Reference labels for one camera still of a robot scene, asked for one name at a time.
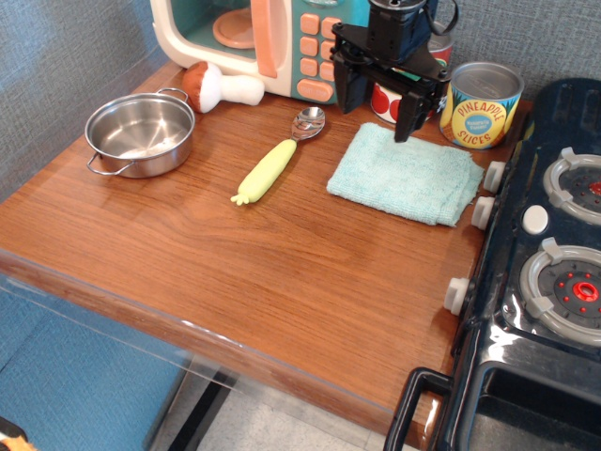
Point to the pineapple slices can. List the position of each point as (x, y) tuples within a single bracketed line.
[(482, 99)]

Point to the orange microwave turntable plate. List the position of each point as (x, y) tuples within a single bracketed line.
[(234, 29)]

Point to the black toy stove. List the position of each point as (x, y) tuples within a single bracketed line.
[(526, 374)]

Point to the spoon with green handle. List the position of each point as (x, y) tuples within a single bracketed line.
[(307, 124)]

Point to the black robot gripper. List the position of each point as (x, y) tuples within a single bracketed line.
[(392, 44)]

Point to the tomato sauce can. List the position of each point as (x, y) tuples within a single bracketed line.
[(385, 101)]

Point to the light blue towel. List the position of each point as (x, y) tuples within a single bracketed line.
[(416, 180)]

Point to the teal toy microwave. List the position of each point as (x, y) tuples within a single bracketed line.
[(292, 41)]

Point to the small stainless steel pot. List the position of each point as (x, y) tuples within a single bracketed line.
[(141, 135)]

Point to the plush toy mushroom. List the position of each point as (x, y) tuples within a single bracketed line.
[(206, 86)]

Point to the orange plush object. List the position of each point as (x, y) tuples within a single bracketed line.
[(16, 444)]

